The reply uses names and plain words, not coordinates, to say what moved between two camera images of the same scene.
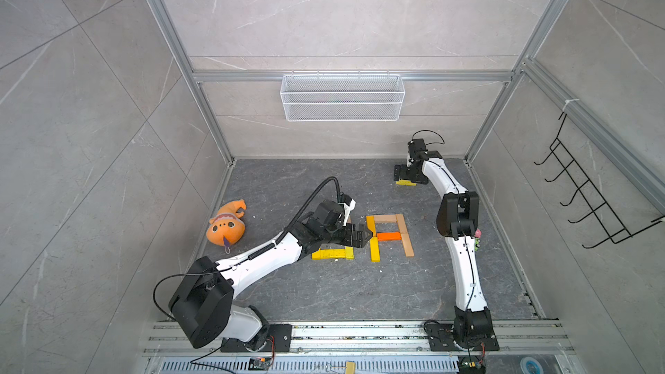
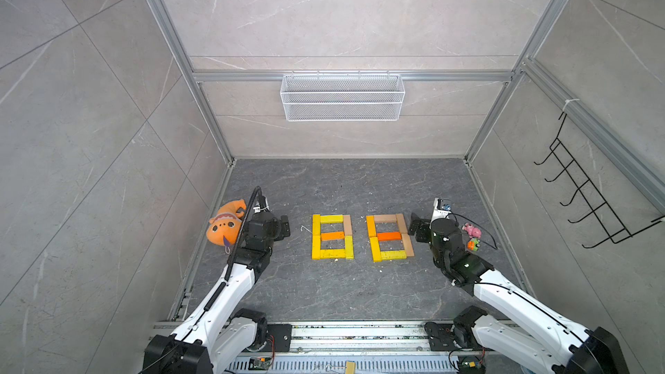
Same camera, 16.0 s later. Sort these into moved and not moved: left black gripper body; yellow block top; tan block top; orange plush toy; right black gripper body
Moved: left black gripper body; right black gripper body
Not moved: tan block top; orange plush toy; yellow block top
